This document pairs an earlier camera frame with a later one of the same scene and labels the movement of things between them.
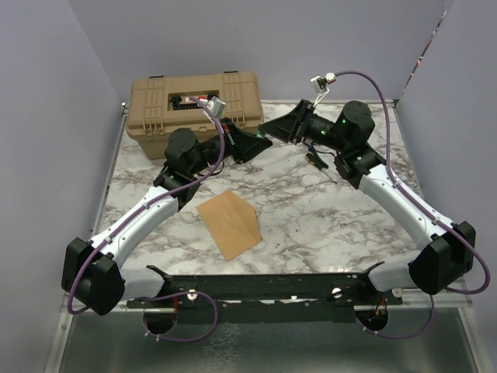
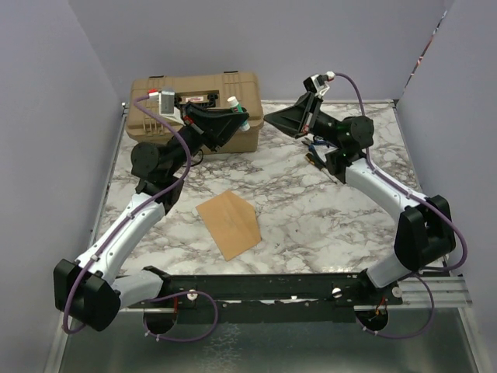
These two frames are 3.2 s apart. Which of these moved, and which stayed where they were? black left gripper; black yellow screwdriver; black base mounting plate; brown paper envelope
Moved: black left gripper
Stayed: black base mounting plate; black yellow screwdriver; brown paper envelope
